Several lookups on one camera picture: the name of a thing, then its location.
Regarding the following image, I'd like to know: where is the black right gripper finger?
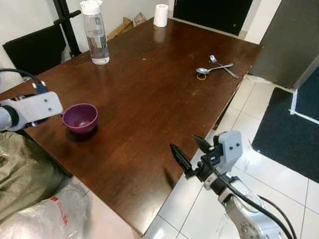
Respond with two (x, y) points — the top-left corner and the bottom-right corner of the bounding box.
(193, 135), (213, 154)
(170, 144), (194, 177)

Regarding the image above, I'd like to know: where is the silver metal spoon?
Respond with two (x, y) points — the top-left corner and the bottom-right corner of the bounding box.
(196, 63), (234, 76)

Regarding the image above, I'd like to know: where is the silver metal fork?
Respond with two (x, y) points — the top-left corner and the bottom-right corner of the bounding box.
(209, 55), (240, 79)

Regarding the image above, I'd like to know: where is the black floor mat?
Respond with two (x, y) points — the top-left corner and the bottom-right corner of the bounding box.
(251, 87), (319, 183)

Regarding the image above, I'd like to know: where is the purple plastic bowl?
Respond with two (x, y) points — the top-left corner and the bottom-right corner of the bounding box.
(62, 104), (98, 134)

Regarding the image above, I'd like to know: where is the dark blue carpet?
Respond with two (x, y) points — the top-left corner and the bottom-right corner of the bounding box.
(294, 69), (319, 120)

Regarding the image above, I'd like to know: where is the black glossy panel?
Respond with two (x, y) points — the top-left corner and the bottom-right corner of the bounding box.
(172, 0), (254, 36)

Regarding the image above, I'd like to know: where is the grey door panel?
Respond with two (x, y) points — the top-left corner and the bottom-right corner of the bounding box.
(249, 0), (319, 90)

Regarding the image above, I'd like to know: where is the white paper roll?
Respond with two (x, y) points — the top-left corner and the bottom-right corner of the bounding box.
(153, 4), (169, 27)

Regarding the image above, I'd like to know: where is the brown cardboard piece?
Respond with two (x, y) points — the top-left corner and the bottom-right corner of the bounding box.
(107, 12), (148, 41)

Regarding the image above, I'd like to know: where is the clear plastic bag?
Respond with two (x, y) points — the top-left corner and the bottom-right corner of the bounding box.
(0, 176), (93, 239)

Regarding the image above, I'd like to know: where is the clear water bottle white cap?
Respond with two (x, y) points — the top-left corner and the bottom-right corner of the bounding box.
(80, 0), (110, 66)

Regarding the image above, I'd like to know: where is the olive green fabric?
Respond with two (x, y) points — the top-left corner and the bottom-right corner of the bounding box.
(0, 131), (71, 223)

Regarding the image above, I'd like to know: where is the black metal stand pole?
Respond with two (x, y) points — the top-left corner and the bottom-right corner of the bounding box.
(53, 0), (83, 58)

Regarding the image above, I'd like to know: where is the black flat board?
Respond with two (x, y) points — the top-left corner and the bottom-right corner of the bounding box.
(2, 24), (67, 76)

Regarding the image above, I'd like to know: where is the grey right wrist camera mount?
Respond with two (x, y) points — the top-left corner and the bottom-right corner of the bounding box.
(213, 130), (244, 173)

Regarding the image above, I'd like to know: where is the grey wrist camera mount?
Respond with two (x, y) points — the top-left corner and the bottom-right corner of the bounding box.
(0, 91), (64, 131)
(213, 130), (244, 173)

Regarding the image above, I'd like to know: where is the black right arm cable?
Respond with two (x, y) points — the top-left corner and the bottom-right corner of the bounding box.
(205, 158), (299, 239)

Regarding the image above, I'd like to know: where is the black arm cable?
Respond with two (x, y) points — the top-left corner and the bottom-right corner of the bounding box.
(0, 68), (49, 96)
(205, 158), (299, 239)

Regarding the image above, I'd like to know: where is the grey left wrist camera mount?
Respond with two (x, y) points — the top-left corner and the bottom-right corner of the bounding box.
(0, 91), (64, 131)

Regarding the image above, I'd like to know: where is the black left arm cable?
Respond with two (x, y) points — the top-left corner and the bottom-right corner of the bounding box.
(0, 68), (49, 96)

